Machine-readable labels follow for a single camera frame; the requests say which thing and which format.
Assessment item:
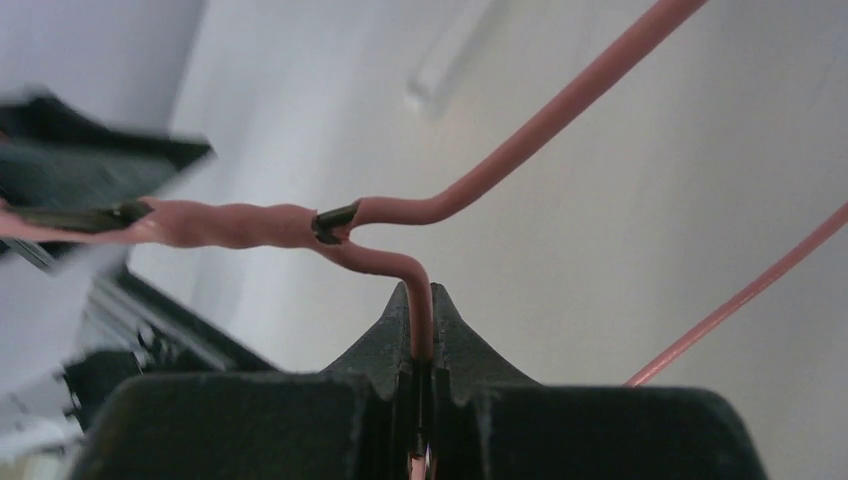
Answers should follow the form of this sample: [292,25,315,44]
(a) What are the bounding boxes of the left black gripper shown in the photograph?
[1,92,214,214]

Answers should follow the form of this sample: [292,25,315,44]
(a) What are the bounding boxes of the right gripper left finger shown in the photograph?
[71,287,412,479]

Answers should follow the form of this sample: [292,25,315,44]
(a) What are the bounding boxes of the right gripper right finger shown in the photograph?
[432,284,767,479]

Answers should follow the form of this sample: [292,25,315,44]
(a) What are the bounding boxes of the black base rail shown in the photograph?
[56,267,275,430]

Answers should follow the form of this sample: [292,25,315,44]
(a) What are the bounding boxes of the white clothes rack frame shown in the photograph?
[404,0,507,119]

